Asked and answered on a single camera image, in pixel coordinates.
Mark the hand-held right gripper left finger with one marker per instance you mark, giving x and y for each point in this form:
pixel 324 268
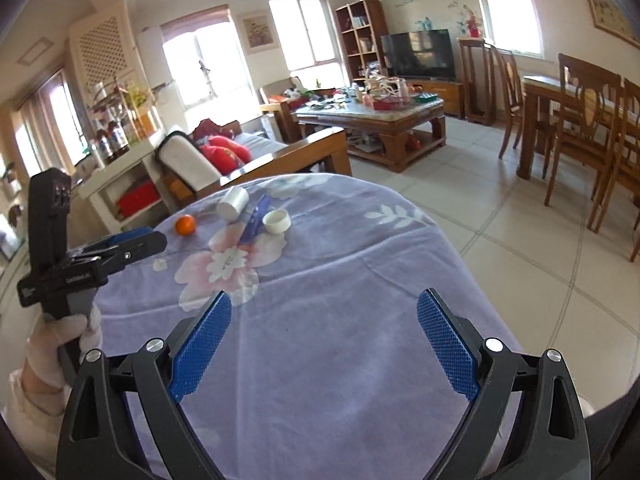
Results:
pixel 200 350

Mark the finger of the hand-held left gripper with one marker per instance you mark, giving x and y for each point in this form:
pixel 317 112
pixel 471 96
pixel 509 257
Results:
pixel 140 252
pixel 132 235

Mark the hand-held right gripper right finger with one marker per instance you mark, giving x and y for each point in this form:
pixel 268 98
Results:
pixel 447 345

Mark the person's left hand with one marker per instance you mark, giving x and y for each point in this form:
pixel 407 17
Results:
pixel 45 350

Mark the red box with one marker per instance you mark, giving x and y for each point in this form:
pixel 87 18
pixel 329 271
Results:
pixel 139 199

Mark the orange fruit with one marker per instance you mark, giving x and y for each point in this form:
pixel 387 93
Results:
pixel 185 225

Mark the white side cabinet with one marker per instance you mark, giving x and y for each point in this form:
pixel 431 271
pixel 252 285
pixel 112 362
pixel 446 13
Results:
pixel 105 185

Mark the dark glass bottle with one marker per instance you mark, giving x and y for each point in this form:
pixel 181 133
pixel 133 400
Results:
pixel 105 142
pixel 121 137

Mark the white plastic cup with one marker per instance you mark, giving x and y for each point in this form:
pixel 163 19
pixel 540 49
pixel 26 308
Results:
pixel 232 203

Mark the blue plastic wrapper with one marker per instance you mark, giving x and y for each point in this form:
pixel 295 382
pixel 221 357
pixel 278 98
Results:
pixel 255 222

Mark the red cushion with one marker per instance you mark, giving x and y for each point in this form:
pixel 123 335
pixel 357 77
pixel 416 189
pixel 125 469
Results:
pixel 225 152

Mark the purple floral tablecloth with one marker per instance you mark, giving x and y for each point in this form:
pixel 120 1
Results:
pixel 325 310

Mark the dark red cloth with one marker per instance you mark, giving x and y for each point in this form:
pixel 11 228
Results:
pixel 212 129

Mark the white tape roll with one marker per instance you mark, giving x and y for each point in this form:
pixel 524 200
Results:
pixel 276 222

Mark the ceiling vent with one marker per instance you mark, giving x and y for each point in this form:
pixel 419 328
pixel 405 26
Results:
pixel 35 51

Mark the wooden armchair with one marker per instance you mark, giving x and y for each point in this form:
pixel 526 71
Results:
pixel 272 112

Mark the window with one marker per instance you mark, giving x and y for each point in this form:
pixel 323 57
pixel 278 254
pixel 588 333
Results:
pixel 510 15
pixel 305 35
pixel 205 60

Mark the white lattice cabinet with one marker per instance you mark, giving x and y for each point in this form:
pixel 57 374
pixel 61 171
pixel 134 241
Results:
pixel 100 45

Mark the wooden coffee table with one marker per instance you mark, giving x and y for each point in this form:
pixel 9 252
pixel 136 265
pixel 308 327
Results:
pixel 380 140

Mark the dark wooden chair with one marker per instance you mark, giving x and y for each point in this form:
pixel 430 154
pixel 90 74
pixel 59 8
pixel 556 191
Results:
pixel 635 230

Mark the wooden television stand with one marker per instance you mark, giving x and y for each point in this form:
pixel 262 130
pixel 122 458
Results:
pixel 445 97

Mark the wooden dining table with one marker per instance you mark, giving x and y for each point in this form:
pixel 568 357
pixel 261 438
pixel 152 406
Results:
pixel 537 110

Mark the wooden dining chair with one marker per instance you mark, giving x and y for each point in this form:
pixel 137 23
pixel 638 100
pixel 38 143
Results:
pixel 475 80
pixel 510 90
pixel 580 130
pixel 625 160

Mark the pile of household clutter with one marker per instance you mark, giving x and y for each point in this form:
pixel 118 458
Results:
pixel 375 92

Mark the flat screen television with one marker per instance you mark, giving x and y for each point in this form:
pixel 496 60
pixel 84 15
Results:
pixel 417 55

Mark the wooden bookshelf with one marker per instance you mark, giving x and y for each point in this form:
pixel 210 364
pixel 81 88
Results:
pixel 372 40

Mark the red flower ornament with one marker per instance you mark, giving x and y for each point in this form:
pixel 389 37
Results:
pixel 473 22

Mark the small framed wall picture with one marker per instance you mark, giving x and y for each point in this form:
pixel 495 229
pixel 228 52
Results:
pixel 257 32

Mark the large framed wall picture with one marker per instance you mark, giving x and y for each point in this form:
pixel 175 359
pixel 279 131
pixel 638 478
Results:
pixel 610 5

